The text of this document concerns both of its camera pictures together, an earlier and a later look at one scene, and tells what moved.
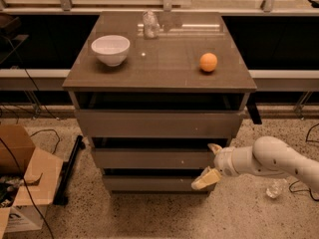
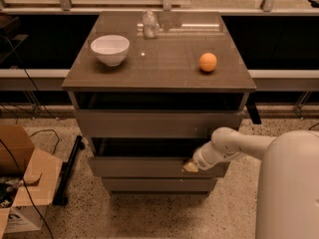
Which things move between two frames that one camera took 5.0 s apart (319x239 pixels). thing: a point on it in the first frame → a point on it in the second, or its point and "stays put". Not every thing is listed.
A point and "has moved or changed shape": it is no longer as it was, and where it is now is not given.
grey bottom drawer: (154, 182) stays put
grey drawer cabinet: (154, 92) stays put
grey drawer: (153, 158) has moved or changed shape
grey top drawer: (159, 123) stays put
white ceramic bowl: (111, 49) stays put
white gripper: (223, 162) → (201, 159)
